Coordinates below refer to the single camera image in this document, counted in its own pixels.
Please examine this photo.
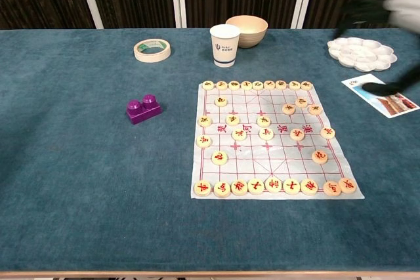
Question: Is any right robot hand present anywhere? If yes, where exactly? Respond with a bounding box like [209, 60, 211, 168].
[333, 0, 420, 96]

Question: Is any white plastic chessboard sheet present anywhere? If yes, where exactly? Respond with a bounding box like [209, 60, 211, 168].
[190, 82, 366, 201]

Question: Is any white flower paint palette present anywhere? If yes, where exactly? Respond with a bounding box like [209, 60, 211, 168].
[326, 37, 398, 73]

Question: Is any picture postcard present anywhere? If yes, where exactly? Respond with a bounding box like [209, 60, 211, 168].
[341, 73, 420, 119]

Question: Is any beige bowl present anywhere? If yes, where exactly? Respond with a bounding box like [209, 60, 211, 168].
[225, 14, 269, 49]

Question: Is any white paper cup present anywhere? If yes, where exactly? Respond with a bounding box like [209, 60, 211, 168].
[209, 24, 242, 68]

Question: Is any beige masking tape roll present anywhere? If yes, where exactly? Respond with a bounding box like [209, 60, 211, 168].
[133, 38, 172, 63]

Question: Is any purple building block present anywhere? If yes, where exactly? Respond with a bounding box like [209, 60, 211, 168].
[126, 93, 164, 126]

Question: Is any teal table cloth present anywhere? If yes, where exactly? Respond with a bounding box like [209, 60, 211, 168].
[0, 28, 420, 273]

